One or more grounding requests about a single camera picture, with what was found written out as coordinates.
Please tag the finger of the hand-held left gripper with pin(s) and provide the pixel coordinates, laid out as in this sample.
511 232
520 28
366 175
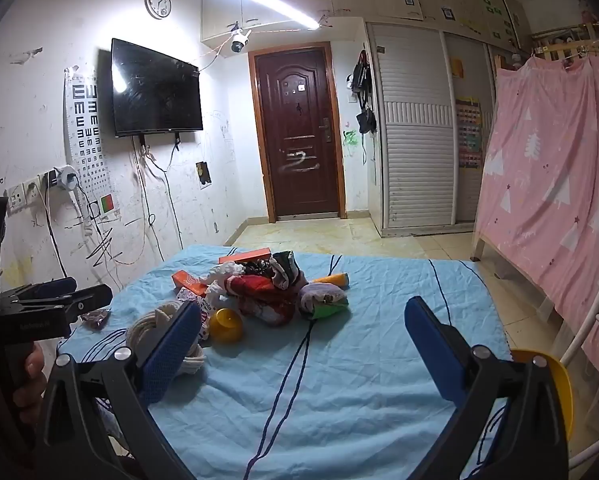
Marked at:
54 286
86 300

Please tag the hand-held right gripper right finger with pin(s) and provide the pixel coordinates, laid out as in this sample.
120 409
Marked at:
432 350

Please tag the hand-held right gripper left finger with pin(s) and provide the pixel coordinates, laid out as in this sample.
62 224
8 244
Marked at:
172 355

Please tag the yellow plastic bin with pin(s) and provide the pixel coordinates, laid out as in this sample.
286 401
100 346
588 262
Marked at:
562 390

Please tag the person's left hand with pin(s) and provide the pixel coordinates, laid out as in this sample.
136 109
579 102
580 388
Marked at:
29 375

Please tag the dark crumpled wrapper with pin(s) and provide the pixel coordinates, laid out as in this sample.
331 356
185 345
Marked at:
96 319

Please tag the white printed packet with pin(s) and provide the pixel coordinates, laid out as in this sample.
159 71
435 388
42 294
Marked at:
205 310

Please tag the yellow plastic cup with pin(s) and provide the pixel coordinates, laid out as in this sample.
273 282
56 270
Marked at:
227 327

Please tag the orange packet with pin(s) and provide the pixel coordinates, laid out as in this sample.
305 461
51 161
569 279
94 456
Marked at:
189 281

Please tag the white crumpled plastic bag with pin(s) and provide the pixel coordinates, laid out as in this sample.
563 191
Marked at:
224 272

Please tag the light blue tablecloth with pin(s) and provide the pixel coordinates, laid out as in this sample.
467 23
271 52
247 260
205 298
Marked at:
329 385

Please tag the white power adapter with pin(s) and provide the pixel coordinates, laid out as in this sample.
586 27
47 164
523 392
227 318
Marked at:
64 177

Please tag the long orange box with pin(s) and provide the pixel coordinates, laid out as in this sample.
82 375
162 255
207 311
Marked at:
244 256

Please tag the eye chart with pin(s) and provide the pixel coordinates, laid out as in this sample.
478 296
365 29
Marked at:
90 150

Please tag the dark striped sock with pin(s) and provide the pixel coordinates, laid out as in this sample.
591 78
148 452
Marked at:
284 267

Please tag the white sliding-door wardrobe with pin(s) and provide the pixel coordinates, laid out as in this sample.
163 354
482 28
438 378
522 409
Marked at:
414 160

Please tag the colourful grid poster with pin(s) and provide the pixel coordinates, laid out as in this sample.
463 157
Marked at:
468 132

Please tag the pink tree-print curtain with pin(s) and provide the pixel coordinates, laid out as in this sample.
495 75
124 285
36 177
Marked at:
554 160

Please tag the small black hanging bag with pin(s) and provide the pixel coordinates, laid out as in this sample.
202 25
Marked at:
366 121

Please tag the dark red door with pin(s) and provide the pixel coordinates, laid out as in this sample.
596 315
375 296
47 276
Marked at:
299 135

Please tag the orange sticky paper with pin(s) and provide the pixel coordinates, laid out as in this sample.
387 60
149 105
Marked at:
457 68

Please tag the black hanging bags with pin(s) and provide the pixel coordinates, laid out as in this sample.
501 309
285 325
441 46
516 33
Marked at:
362 75

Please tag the white overhead cabinets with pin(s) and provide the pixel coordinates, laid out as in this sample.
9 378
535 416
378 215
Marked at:
379 0

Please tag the white wall socket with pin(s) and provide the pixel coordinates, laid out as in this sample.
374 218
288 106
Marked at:
21 196

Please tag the open wall outlet box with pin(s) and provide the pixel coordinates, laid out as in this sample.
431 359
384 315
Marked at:
203 174

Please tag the black wall television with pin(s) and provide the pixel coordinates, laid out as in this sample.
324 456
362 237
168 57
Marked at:
154 90

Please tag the white security camera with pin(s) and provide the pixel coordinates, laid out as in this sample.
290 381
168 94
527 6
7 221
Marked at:
239 40

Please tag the white wall clock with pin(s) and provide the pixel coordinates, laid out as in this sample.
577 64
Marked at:
158 3

